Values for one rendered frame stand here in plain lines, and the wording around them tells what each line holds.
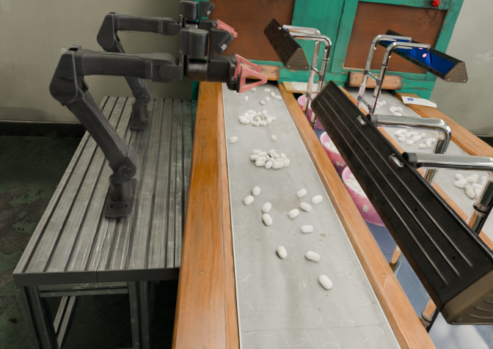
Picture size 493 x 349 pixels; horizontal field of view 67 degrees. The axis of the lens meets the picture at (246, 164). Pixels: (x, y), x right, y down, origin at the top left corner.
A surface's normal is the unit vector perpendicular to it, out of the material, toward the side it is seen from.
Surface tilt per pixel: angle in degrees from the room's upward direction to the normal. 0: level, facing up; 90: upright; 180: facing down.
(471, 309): 90
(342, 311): 0
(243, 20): 90
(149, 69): 87
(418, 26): 90
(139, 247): 0
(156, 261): 0
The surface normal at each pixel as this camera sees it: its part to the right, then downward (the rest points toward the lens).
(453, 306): -0.79, -0.50
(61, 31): 0.15, 0.49
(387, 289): 0.10, -0.87
